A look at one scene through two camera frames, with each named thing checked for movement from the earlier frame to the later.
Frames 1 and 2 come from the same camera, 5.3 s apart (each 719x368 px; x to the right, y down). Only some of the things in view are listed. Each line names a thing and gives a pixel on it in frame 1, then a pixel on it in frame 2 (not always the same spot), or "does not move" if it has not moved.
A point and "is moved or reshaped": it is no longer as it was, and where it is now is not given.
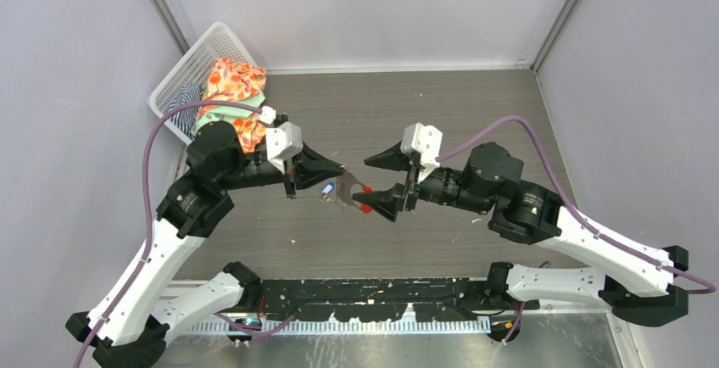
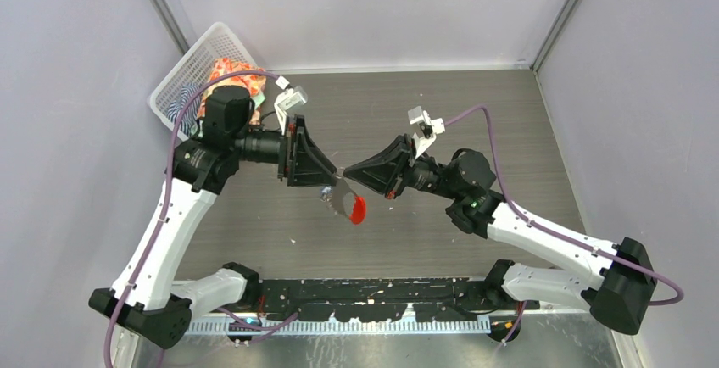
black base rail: [373, 300] does not move
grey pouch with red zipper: [344, 182] is moved or reshaped
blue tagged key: [326, 190] does not move
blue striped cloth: [184, 119] does not move
